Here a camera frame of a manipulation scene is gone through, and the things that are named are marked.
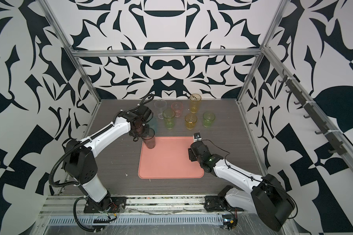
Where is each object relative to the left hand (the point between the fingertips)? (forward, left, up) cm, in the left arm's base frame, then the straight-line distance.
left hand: (144, 130), depth 86 cm
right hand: (-8, -29, -7) cm, 31 cm away
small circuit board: (-43, -42, -14) cm, 62 cm away
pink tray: (-11, -13, -16) cm, 23 cm away
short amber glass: (+16, -29, -12) cm, 35 cm away
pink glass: (+25, -20, -8) cm, 33 cm away
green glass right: (+14, -41, -8) cm, 44 cm away
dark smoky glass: (-6, -3, -1) cm, 7 cm away
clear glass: (+21, -9, 0) cm, 23 cm away
